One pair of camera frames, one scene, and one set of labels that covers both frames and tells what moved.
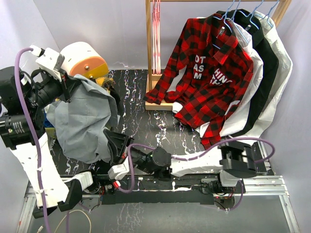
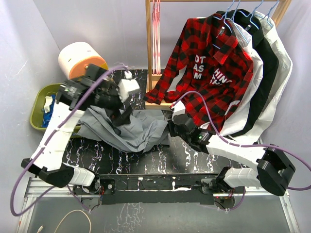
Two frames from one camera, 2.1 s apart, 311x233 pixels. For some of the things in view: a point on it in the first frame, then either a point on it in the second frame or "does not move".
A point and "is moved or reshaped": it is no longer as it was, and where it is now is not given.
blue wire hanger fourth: x=267 y=15 does not move
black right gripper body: x=139 y=159 → x=174 y=132
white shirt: x=235 y=122 does not move
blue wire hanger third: x=252 y=14 does not move
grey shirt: x=80 y=122 is moved or reshaped
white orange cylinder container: x=81 y=58 does not move
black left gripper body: x=46 y=90 → x=110 y=101
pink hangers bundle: x=156 y=37 does not move
